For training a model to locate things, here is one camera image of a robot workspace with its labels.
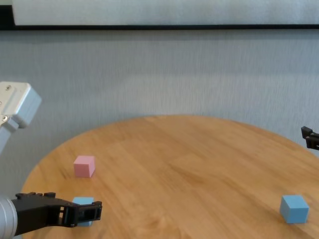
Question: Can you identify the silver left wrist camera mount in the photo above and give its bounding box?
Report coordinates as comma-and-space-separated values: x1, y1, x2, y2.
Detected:
0, 82, 42, 155

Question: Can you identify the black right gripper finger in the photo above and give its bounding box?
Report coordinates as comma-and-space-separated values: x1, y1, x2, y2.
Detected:
301, 126, 319, 150

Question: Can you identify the white foam board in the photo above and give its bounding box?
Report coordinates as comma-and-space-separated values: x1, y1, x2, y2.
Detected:
11, 0, 319, 26

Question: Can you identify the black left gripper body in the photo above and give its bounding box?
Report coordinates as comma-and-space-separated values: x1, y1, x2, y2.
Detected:
11, 193, 73, 236

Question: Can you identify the pink cube block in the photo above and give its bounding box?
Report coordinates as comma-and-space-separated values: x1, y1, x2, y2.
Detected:
73, 155, 96, 178

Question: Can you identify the blue cube block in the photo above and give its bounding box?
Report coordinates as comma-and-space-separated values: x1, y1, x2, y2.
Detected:
72, 197, 95, 227
280, 195, 310, 224

